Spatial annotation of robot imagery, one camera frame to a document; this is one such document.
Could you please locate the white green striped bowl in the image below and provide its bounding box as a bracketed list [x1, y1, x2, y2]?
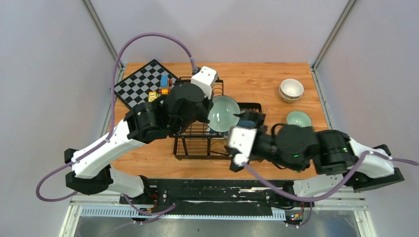
[208, 95, 240, 132]

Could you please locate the black wire dish rack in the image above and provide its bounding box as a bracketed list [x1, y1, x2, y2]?
[171, 77, 262, 160]

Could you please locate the light green celadon bowl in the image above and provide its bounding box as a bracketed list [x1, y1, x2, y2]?
[286, 111, 312, 127]

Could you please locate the cream white bowl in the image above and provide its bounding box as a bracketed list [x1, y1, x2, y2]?
[279, 79, 304, 103]

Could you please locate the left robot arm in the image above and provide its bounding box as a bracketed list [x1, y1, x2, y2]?
[65, 81, 213, 204]

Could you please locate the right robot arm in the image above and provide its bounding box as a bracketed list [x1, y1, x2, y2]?
[227, 112, 404, 206]

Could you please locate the blue toy block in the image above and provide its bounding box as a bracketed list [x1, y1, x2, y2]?
[159, 75, 172, 95]

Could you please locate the yellow toy block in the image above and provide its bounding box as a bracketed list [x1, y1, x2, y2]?
[148, 91, 159, 102]

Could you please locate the checkered board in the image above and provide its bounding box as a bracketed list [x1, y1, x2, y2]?
[114, 59, 179, 109]

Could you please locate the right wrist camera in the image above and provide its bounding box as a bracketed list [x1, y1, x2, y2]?
[227, 126, 257, 166]

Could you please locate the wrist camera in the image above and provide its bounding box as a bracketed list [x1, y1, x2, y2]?
[227, 126, 257, 166]
[191, 66, 218, 99]

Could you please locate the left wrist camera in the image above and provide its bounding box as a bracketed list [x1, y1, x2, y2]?
[191, 66, 218, 99]

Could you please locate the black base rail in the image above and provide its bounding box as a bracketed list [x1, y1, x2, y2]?
[69, 178, 367, 220]

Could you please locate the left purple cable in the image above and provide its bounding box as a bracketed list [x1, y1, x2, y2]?
[35, 32, 200, 223]

